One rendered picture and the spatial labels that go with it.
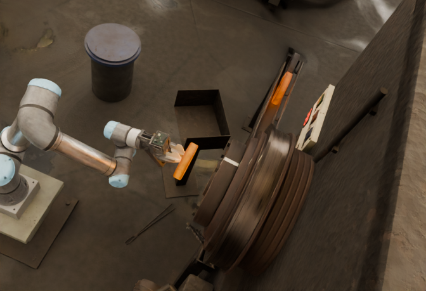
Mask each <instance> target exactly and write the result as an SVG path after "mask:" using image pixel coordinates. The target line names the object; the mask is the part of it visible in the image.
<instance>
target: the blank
mask: <svg viewBox="0 0 426 291"><path fill-rule="evenodd" d="M197 148H198V145H196V144H194V143H190V144H189V146H188V147H187V149H186V151H185V153H184V155H183V157H182V159H181V161H180V163H179V165H178V166H177V168H176V171H175V173H174V175H173V177H174V178H176V179H178V180H181V179H182V177H183V175H184V173H185V172H186V170H187V168H188V166H189V164H190V162H191V160H192V158H193V156H194V154H195V152H196V150H197Z"/></svg>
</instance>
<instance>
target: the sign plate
mask: <svg viewBox="0 0 426 291"><path fill-rule="evenodd" d="M334 89H335V86H333V85H331V84H330V85H329V86H328V87H327V89H326V90H325V92H324V93H323V94H324V97H323V99H322V102H321V103H320V104H319V105H318V106H317V104H318V101H319V100H318V101H317V102H316V103H315V105H314V106H313V107H312V109H311V110H310V111H309V112H310V114H309V112H308V113H307V114H309V116H308V120H306V121H305V124H304V126H303V128H302V131H301V134H300V137H299V140H298V142H297V145H296V148H297V149H299V150H301V151H303V152H305V153H307V152H308V151H309V150H310V149H311V148H312V147H313V146H314V145H315V144H316V142H317V140H318V136H319V134H320V131H321V127H322V125H323V121H324V119H325V115H326V112H327V110H328V106H329V104H330V100H331V98H332V94H333V91H334ZM321 97H322V95H321ZM319 99H320V98H319ZM317 110H318V114H317V116H316V118H315V119H314V121H313V122H312V123H311V121H312V119H313V115H314V114H315V113H316V112H317ZM306 118H307V117H306ZM311 128H312V131H311V134H310V136H309V137H308V138H307V139H306V140H305V138H306V135H307V132H308V131H309V130H310V129H311Z"/></svg>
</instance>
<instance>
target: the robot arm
mask: <svg viewBox="0 0 426 291"><path fill-rule="evenodd" d="M60 98H61V89H60V88H59V87H58V85H56V84H55V83H54V82H51V81H49V80H46V79H32V80H31V81H30V82H29V84H28V87H27V90H26V92H25V94H24V96H23V98H22V100H21V102H20V104H19V111H18V114H17V117H16V119H15V121H14V123H13V124H12V126H8V127H5V128H4V129H3V131H2V132H1V133H0V205H3V206H12V205H16V204H19V203H20V202H21V201H23V200H24V199H25V197H26V196H27V195H28V192H29V184H28V182H27V180H26V179H25V178H24V177H23V176H22V175H20V174H19V173H18V171H19V169H20V166H21V163H22V160H23V156H24V155H25V152H26V150H27V148H28V147H29V146H30V143H32V144H33V145H34V146H36V147H38V148H40V149H42V150H44V151H49V150H51V151H53V152H55V153H57V154H59V155H62V156H64V157H66V158H69V159H70V160H73V161H74V162H77V163H79V164H81V165H84V166H86V167H88V168H90V169H92V170H94V171H96V172H98V173H101V174H103V175H105V176H107V177H109V183H110V184H111V185H112V186H114V187H118V188H122V187H124V186H126V185H127V184H128V180H129V176H130V175H129V174H130V170H131V163H132V158H133V157H134V156H135V154H136V149H137V148H138V149H140V150H142V149H143V148H144V147H145V149H144V151H145V152H146V153H147V154H148V155H149V156H150V158H151V159H152V160H153V161H154V162H155V163H156V164H157V166H158V167H163V166H164V165H165V163H175V162H180V161H181V159H182V157H183V155H184V153H185V151H184V149H183V147H182V145H180V144H177V145H176V144H175V143H173V142H171V138H170V137H169V134H167V133H163V132H161V131H157V132H156V133H153V134H154V135H152V134H148V133H146V132H145V130H144V129H142V130H140V129H136V128H133V127H130V126H127V125H124V124H121V123H120V122H115V121H110V122H108V123H107V125H106V126H105V129H104V136H105V137H106V138H108V139H111V140H113V142H114V144H115V147H116V148H115V155H114V158H112V157H110V156H108V155H106V154H104V153H102V152H100V151H98V150H96V149H94V148H92V147H90V146H88V145H86V144H84V143H82V142H80V141H78V140H76V139H74V138H72V137H70V136H68V135H66V134H64V133H62V132H61V131H60V128H59V127H57V126H55V125H54V124H53V119H54V116H55V113H56V109H57V106H58V103H59V100H60ZM170 150H171V152H172V153H169V152H168V151H170Z"/></svg>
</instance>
